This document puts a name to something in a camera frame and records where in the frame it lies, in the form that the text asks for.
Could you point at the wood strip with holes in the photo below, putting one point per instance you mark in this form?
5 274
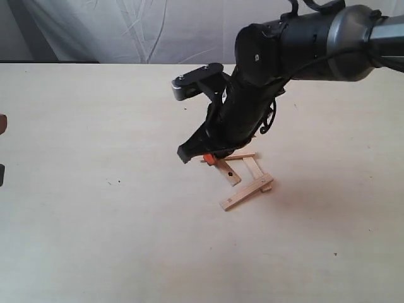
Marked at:
246 192
227 171

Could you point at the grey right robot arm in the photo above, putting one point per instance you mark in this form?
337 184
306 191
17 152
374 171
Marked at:
332 42

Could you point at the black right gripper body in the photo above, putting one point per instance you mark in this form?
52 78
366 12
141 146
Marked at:
247 110

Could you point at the white wrinkled backdrop cloth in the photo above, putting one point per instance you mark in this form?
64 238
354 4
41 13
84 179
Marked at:
128 32

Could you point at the wood strip with holes bottom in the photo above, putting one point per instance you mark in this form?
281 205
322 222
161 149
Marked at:
246 192

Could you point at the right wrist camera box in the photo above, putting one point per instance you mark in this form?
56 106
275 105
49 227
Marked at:
209 79

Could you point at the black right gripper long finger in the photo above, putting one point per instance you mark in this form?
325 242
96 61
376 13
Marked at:
202 142

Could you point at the plain wood strip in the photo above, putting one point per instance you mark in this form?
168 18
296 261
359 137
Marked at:
256 172
235 156

